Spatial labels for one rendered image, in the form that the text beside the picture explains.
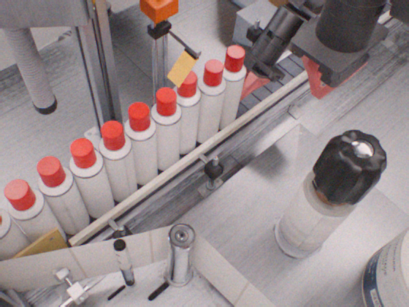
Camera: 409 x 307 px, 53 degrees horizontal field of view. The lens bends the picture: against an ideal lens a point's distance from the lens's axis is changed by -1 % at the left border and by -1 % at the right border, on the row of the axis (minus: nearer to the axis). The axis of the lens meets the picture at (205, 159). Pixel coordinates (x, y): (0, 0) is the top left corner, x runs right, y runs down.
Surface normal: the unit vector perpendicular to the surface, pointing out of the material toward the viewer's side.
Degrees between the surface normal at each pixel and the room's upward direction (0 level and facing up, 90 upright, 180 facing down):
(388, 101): 0
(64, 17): 90
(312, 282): 0
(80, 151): 2
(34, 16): 90
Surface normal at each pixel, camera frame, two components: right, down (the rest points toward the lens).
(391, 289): -0.98, 0.11
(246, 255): 0.08, -0.52
